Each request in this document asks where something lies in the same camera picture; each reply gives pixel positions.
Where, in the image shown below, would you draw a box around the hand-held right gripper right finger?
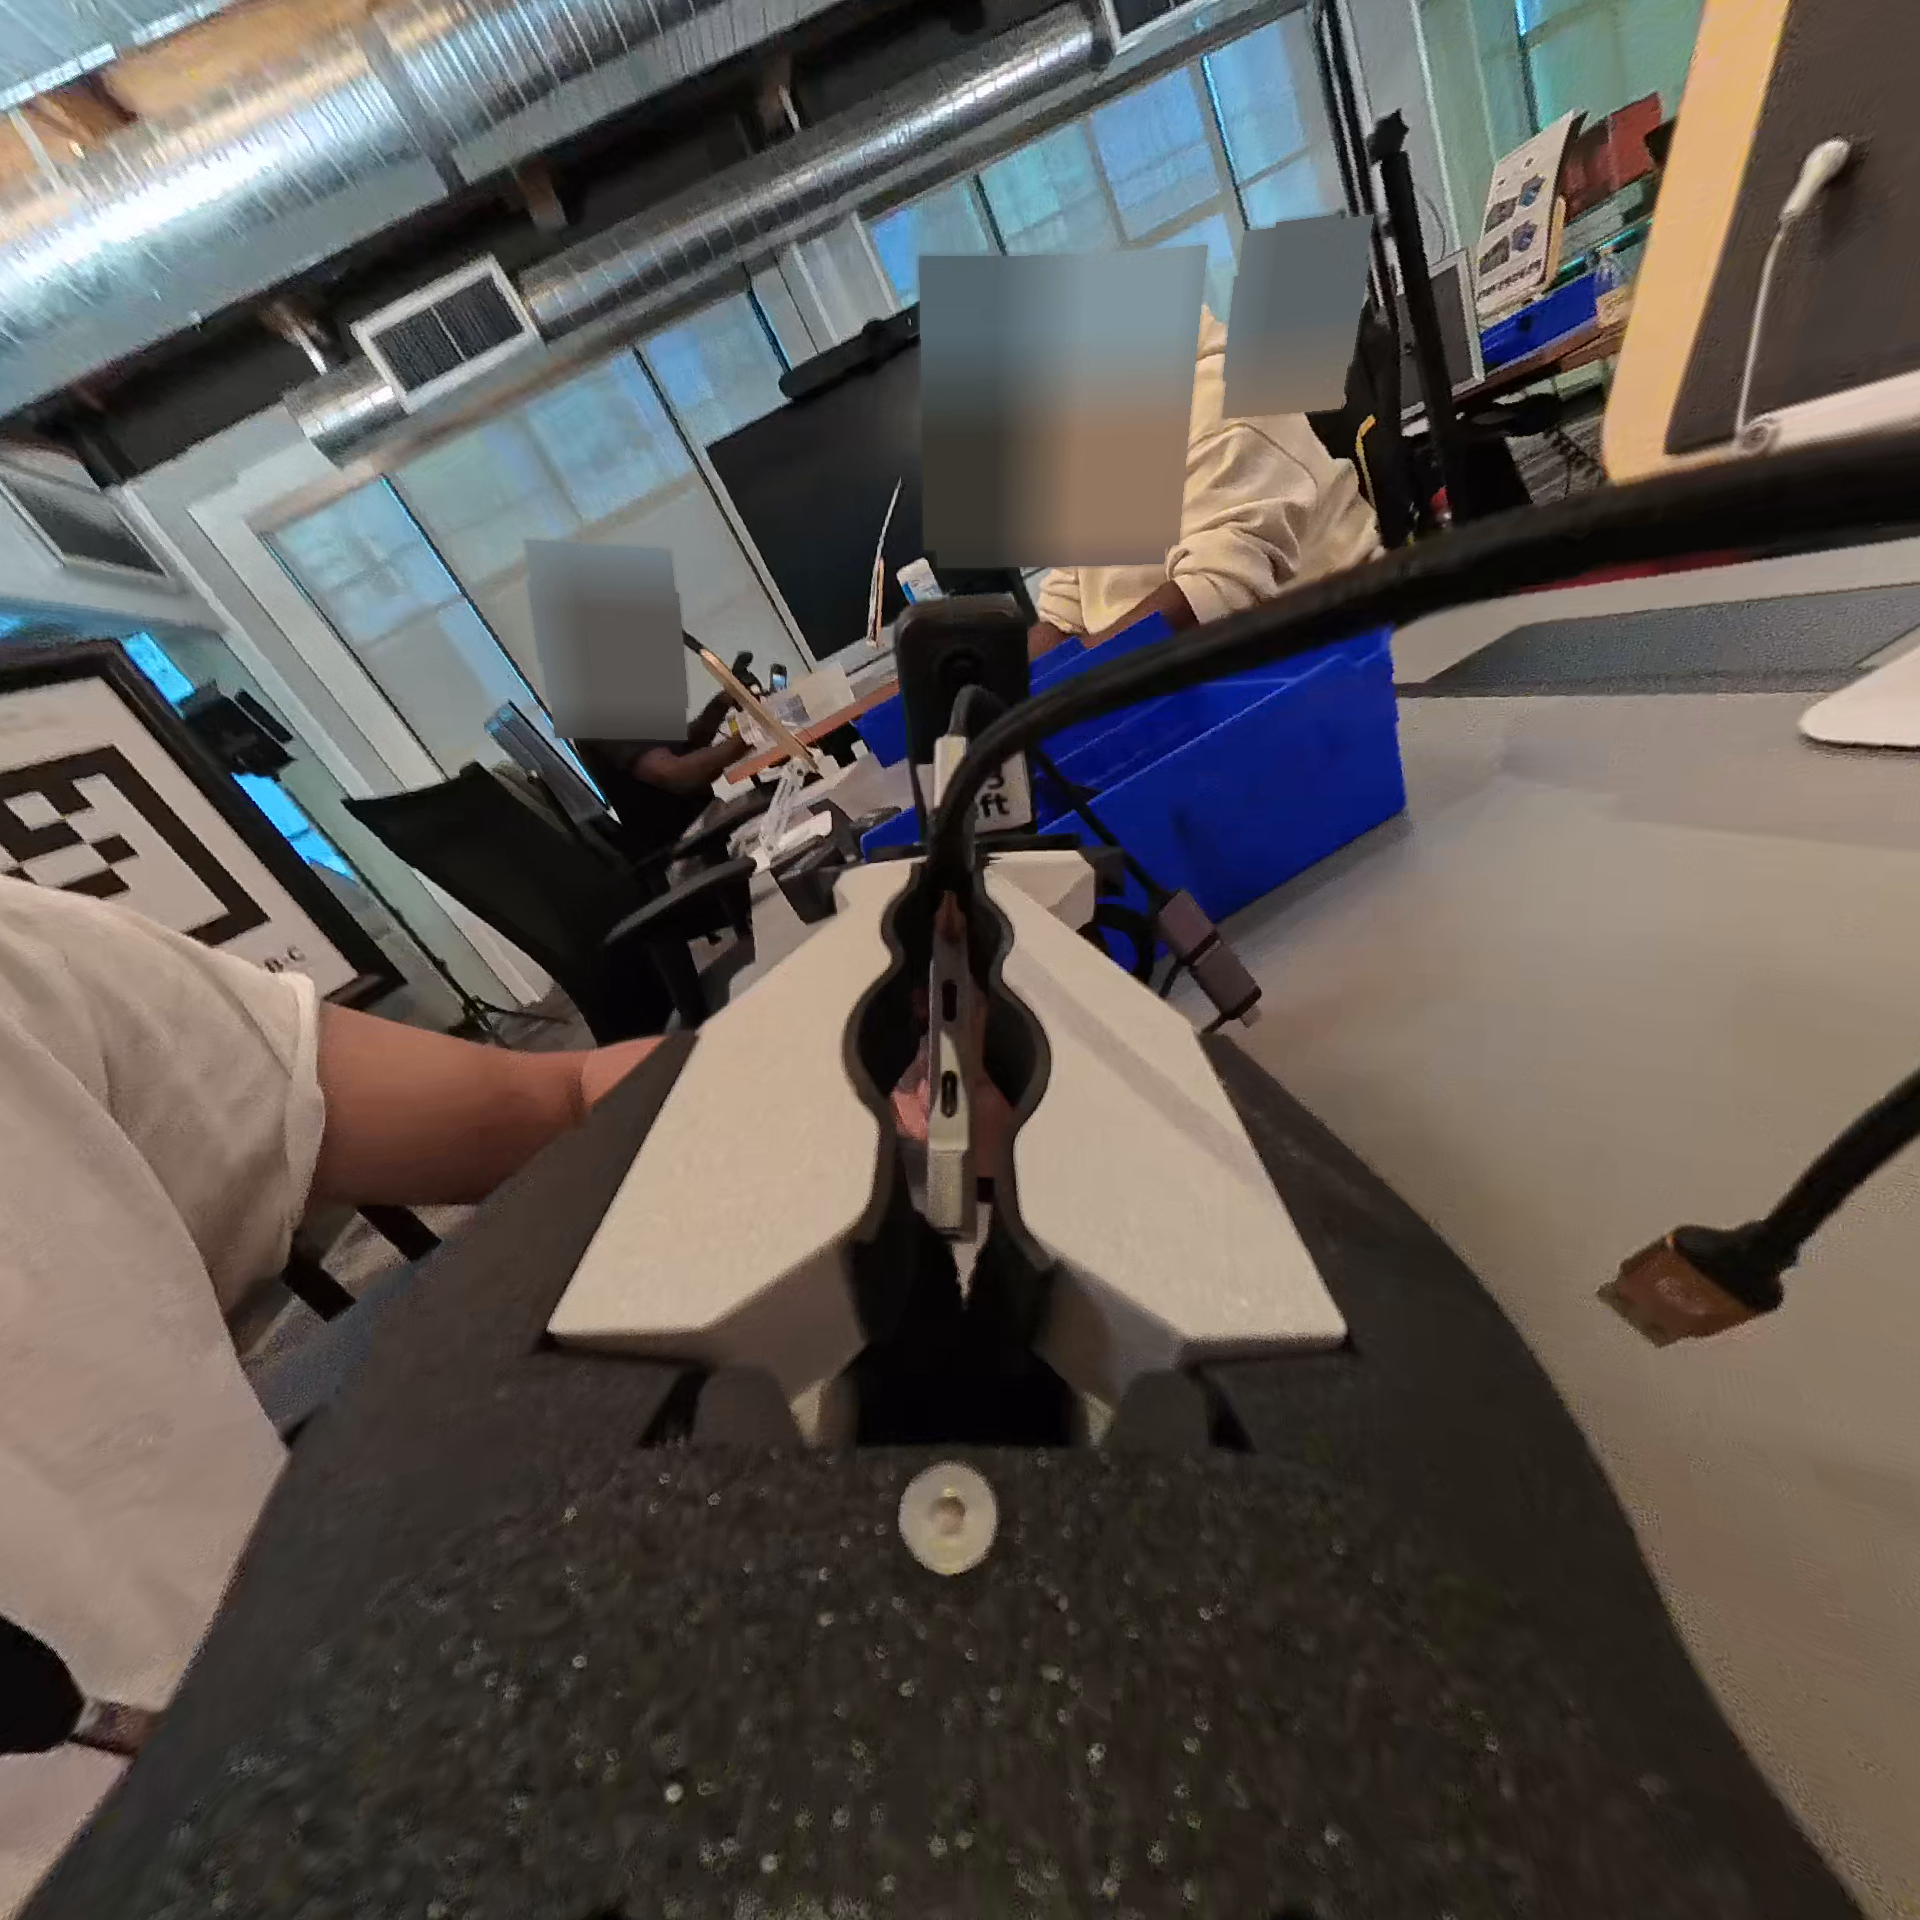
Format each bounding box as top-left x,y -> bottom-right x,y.
969,882 -> 1345,1446

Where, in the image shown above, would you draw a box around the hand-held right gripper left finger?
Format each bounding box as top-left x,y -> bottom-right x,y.
548,867 -> 964,1446

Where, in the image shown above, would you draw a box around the blue plastic bin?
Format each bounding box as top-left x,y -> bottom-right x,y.
1476,274 -> 1606,368
855,614 -> 1408,936

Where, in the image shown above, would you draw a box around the black cable orange plugs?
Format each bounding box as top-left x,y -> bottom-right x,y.
921,427 -> 1920,918
1598,1067 -> 1920,1347

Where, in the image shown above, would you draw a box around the person's left forearm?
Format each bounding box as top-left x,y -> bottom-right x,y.
306,996 -> 670,1210

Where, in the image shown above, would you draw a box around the black monitor screen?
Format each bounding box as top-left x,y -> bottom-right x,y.
703,306 -> 938,664

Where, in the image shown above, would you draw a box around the black office chair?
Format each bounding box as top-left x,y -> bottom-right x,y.
342,756 -> 758,1044

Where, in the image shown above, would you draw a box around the black stand pole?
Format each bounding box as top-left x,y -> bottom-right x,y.
1357,113 -> 1518,550

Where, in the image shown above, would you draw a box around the white air vent grille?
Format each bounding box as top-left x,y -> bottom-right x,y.
352,256 -> 543,415

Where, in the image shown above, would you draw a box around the printed paper sign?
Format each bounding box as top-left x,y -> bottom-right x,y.
1473,113 -> 1584,295

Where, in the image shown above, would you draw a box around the framed black white marker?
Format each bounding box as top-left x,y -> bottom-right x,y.
0,639 -> 408,1011

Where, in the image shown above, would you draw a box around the silver air duct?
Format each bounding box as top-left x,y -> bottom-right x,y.
0,0 -> 1120,378
285,143 -> 991,466

